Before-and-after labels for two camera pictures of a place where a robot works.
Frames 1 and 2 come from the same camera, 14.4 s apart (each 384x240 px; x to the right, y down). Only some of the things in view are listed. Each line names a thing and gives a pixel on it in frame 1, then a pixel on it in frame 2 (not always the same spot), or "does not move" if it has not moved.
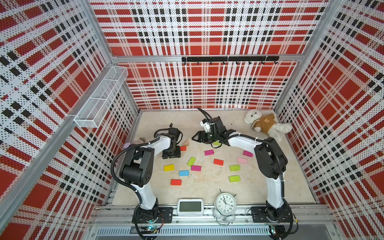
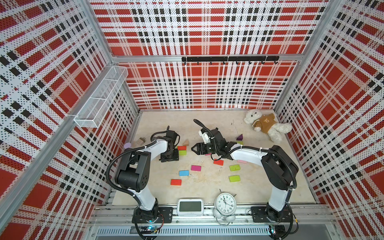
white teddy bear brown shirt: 266,124 does not move
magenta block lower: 196,168 does not move
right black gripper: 201,137 -> 200,147
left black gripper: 177,154 does not move
